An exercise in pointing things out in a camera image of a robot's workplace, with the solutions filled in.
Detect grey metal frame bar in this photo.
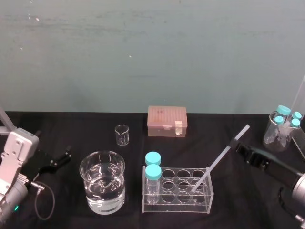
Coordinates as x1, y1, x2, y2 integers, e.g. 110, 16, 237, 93
0, 104, 15, 137

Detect thin dark left wrist cable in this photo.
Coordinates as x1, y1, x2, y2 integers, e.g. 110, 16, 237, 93
28, 180, 56, 220

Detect pink pipette tip box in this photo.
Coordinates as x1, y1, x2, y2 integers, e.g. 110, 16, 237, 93
147, 105, 187, 138

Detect teal capped clear tube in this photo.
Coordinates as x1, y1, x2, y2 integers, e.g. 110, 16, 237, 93
145, 164, 163, 205
145, 152, 162, 173

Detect clear glass stirring rod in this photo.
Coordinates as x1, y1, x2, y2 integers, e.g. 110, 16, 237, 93
191, 125, 251, 193

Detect small empty glass beaker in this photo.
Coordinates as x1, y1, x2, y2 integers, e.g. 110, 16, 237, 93
114, 124, 130, 146

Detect thin dark right wrist cable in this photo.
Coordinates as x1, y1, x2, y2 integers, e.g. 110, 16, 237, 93
277, 187, 301, 224

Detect large glass beaker with water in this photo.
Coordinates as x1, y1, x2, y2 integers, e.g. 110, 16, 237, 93
79, 150, 126, 215

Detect large teal capped tube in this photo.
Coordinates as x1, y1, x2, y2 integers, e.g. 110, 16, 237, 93
275, 104, 292, 125

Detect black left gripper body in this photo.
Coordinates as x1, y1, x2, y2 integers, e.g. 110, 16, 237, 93
22, 148, 55, 184

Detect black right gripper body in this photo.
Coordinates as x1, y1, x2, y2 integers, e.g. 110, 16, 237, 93
255, 147, 304, 189

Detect clear acrylic tube rack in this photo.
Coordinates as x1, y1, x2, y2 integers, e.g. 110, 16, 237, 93
142, 165, 214, 214

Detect thin dark wrist cable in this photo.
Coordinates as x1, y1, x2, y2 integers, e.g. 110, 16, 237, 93
277, 187, 301, 224
28, 180, 56, 220

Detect glass beaker holding tubes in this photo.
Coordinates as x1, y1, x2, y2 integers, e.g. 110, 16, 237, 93
262, 110, 302, 153

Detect black table cloth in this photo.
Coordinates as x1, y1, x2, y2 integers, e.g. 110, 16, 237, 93
0, 110, 305, 229

